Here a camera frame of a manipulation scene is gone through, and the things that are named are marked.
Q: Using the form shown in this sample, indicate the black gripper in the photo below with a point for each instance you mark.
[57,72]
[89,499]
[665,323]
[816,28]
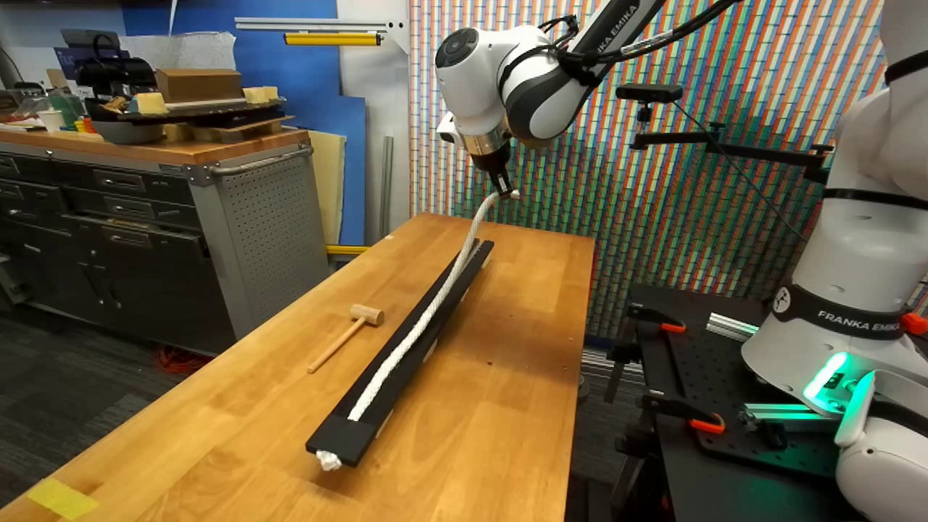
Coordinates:
[498,170]

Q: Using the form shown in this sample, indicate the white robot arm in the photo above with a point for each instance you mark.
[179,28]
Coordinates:
[836,330]

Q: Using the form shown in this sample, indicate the blue foam board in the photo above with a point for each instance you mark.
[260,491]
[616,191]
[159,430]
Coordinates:
[310,78]

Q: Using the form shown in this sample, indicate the yellow and silver level bar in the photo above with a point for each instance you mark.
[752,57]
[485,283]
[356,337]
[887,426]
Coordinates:
[329,31]

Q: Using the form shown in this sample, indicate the grey metal tool cabinet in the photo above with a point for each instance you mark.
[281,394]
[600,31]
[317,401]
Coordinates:
[179,246]

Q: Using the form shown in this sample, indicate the yellow tape square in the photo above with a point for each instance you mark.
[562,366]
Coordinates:
[62,499]

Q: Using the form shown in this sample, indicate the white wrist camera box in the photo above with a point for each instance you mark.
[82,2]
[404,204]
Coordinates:
[447,128]

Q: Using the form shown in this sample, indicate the black camera on stand arm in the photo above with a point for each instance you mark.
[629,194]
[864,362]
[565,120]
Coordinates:
[813,163]

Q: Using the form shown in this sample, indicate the orange handled clamp upper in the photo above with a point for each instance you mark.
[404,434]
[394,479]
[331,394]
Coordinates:
[662,321]

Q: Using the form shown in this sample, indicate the orange handled clamp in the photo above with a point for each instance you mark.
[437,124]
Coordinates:
[662,321]
[694,417]

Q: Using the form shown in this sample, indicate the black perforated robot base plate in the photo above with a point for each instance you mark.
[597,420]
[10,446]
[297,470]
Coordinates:
[752,470]

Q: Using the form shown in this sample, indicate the orange handled clamp lower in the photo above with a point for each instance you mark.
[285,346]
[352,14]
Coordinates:
[694,417]

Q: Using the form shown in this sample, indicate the long black slotted rail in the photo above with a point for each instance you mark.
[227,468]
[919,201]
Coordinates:
[368,408]

